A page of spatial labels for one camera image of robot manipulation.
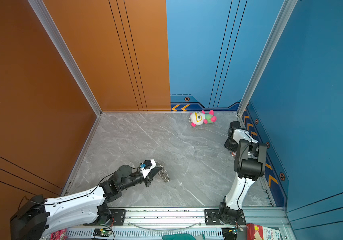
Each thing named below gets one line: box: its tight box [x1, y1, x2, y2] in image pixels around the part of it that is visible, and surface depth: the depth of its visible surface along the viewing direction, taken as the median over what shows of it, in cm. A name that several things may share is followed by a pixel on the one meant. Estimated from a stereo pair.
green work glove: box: [162, 233, 206, 240], surface depth 70 cm
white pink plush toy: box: [188, 110, 217, 127], surface depth 111 cm
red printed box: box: [246, 223, 281, 240], surface depth 67 cm
